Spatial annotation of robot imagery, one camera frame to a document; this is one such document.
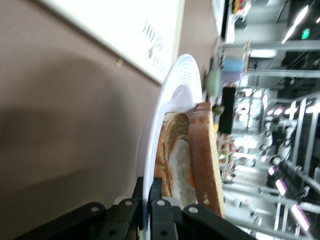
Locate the pale round plate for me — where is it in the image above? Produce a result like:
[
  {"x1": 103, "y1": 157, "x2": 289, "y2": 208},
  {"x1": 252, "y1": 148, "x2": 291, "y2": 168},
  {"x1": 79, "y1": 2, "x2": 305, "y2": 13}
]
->
[{"x1": 136, "y1": 53, "x2": 203, "y2": 240}]

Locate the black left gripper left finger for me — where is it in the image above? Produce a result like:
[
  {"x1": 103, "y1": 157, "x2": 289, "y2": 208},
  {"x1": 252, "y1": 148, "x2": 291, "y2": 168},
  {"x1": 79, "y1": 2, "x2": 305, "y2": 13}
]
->
[{"x1": 14, "y1": 176, "x2": 145, "y2": 240}]

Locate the brown bread slice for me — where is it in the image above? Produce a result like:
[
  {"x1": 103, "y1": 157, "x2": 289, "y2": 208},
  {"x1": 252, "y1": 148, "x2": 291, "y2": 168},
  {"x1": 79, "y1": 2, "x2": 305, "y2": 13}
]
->
[
  {"x1": 187, "y1": 101, "x2": 226, "y2": 220},
  {"x1": 154, "y1": 112, "x2": 191, "y2": 198}
]

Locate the mint green bowl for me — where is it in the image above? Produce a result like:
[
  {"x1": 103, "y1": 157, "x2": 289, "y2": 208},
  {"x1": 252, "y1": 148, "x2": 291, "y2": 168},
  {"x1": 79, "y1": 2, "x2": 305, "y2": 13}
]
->
[{"x1": 204, "y1": 68, "x2": 222, "y2": 97}]

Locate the cream bear print tray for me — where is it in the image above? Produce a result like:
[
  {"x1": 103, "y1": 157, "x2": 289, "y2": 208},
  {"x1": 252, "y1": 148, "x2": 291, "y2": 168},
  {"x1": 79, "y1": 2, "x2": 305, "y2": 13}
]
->
[{"x1": 37, "y1": 0, "x2": 186, "y2": 85}]

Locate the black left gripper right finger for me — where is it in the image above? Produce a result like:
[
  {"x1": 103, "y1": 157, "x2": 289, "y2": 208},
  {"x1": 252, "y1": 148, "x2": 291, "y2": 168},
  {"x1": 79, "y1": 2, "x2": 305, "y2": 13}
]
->
[{"x1": 149, "y1": 176, "x2": 258, "y2": 240}]

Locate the green avocado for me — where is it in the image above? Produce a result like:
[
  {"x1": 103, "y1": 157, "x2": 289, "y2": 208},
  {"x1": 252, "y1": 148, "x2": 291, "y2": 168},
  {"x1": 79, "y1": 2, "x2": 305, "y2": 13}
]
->
[{"x1": 211, "y1": 104, "x2": 225, "y2": 116}]

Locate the fried egg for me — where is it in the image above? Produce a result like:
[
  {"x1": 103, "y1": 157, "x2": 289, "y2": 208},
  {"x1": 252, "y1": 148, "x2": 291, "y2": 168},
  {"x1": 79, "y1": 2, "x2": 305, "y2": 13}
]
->
[{"x1": 167, "y1": 136, "x2": 197, "y2": 208}]

